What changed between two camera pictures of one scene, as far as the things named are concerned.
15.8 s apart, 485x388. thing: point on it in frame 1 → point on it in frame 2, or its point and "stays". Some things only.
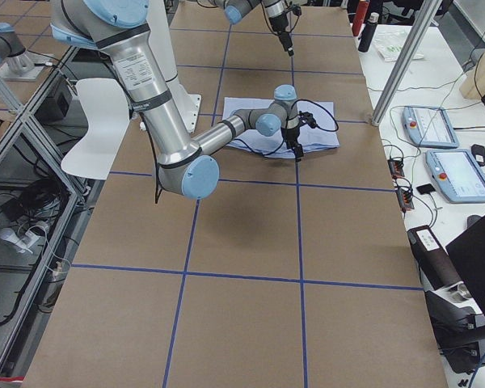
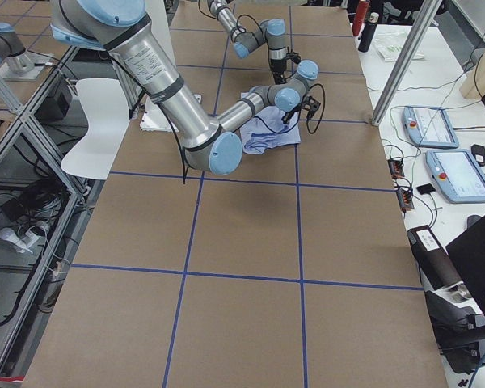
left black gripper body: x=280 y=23 → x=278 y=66
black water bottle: x=368 y=32 stays
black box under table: x=56 y=105 stays
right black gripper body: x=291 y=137 → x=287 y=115
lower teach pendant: x=458 y=177 stays
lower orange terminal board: x=405 y=199 stays
